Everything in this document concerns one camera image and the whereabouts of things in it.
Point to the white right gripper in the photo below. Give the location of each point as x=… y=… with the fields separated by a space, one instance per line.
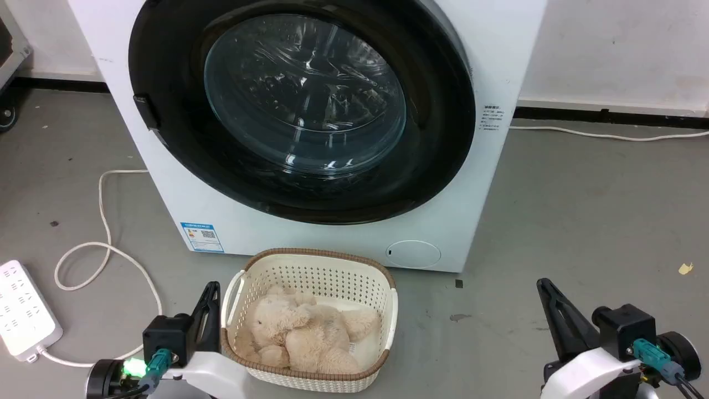
x=592 y=377

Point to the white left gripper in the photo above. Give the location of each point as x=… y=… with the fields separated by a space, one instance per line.
x=207 y=374

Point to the black round glass washer door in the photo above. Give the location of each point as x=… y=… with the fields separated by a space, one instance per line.
x=166 y=83

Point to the white front-load washing machine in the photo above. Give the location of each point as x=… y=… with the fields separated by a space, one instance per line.
x=493 y=61

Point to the blue energy label sticker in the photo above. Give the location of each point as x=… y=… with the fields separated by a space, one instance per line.
x=202 y=237

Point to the beige plush teddy bear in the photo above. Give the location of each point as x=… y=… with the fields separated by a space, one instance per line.
x=299 y=332

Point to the cream perforated laundry basket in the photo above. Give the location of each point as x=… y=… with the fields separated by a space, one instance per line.
x=310 y=271

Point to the yellow paper scrap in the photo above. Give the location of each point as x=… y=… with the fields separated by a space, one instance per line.
x=686 y=269

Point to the white oval filter cover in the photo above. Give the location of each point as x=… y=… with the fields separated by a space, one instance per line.
x=413 y=254

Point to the white power strip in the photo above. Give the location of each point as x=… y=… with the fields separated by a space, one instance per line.
x=22 y=310

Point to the small printed text sticker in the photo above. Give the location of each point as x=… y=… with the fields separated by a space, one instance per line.
x=492 y=117

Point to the grey wheeled cart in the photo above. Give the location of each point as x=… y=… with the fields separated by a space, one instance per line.
x=14 y=52

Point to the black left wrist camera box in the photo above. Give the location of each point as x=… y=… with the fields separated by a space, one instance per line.
x=166 y=335

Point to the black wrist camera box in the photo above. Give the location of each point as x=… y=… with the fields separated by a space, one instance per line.
x=623 y=330
x=166 y=335

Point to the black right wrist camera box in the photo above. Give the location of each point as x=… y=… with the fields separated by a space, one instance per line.
x=623 y=330

